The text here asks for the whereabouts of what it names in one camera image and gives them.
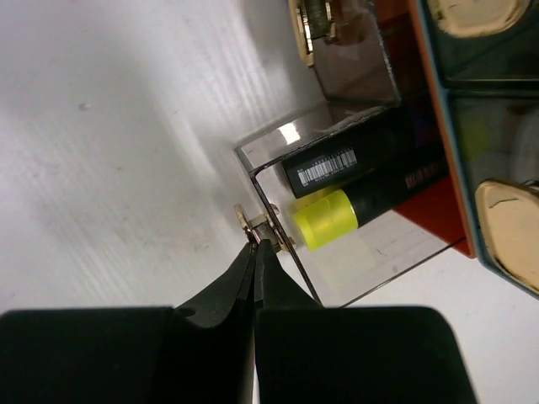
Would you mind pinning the teal drawer box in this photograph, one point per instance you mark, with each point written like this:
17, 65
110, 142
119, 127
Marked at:
467, 72

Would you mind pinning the purple cap highlighter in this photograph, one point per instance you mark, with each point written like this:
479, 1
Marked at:
351, 153

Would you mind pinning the yellow cap highlighter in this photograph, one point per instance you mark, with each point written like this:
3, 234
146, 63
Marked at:
365, 199

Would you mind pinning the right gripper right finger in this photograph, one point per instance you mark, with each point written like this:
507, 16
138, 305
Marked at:
306, 353

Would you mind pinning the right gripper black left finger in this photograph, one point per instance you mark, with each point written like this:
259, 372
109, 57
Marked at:
198, 352

